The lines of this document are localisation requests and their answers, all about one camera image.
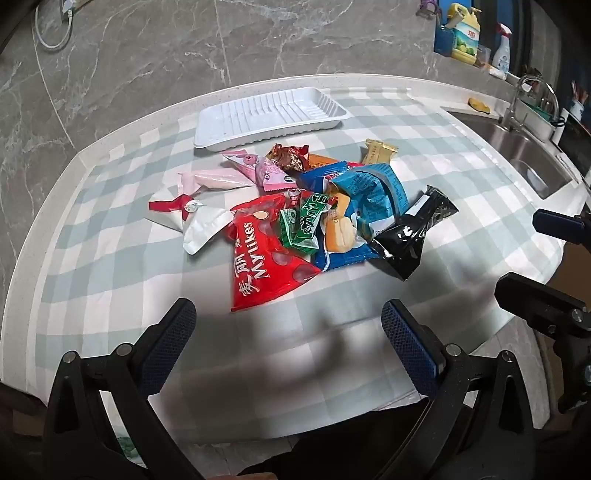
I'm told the metal faucet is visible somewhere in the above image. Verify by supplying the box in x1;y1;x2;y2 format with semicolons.
501;75;559;134

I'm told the white utensil cup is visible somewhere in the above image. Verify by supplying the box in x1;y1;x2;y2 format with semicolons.
570;80;589;121

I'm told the pale pink pouch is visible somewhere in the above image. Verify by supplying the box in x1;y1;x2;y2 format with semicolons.
178;168;254;195

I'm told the white plastic tray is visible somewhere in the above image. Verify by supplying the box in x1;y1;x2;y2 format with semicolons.
194;87;348;152

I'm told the steel sink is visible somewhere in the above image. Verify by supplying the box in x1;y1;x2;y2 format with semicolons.
445;111;573;200

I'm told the blue red cake packet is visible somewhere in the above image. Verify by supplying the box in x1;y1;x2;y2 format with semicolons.
299;161;365;192

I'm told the sink drain rack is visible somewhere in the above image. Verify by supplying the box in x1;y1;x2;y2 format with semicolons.
519;99;559;139

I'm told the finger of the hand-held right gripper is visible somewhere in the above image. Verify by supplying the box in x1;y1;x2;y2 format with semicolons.
532;209;591;250
494;272;591;414

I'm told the orange snack packet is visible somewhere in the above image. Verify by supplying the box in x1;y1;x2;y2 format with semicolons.
305;153;365;174

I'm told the gold snack packet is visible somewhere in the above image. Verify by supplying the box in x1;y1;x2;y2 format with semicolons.
362;138;399;166

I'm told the blue container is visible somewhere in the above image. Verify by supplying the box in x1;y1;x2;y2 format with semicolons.
434;23;455;57

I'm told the blue bread packet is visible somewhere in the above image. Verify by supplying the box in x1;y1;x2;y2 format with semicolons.
314;194;376;271

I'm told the light blue snack packet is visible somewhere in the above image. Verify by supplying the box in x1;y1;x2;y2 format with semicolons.
329;163;408;238

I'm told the white cable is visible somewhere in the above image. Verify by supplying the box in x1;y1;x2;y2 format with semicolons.
31;0;75;49

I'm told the checked tablecloth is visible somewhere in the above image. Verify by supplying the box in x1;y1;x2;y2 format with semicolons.
34;85;561;444

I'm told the pink triangular snack packet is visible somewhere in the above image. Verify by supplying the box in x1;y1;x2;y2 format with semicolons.
222;150;298;192

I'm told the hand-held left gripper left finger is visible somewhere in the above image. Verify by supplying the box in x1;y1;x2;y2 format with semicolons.
44;298;204;480

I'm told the dark red foil snack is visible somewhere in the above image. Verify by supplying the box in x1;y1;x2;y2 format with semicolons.
267;144;310;174

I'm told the large red snack packet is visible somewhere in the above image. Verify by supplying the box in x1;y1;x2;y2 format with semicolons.
229;194;321;313

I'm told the white red-striped packet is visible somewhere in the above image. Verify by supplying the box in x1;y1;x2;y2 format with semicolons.
148;194;204;232

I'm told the white pouch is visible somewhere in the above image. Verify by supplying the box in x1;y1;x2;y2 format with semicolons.
182;203;234;254

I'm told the yellow detergent bottle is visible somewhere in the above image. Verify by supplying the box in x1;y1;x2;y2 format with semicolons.
447;2;483;64

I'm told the black snack packet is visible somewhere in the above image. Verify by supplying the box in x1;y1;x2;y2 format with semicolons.
369;185;459;281

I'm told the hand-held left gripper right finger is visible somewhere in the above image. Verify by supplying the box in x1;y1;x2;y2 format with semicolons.
381;299;550;480

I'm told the white spray bottle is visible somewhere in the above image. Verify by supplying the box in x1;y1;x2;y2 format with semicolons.
491;24;513;75

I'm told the green snack packet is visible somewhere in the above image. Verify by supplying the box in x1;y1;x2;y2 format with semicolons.
279;191;340;254

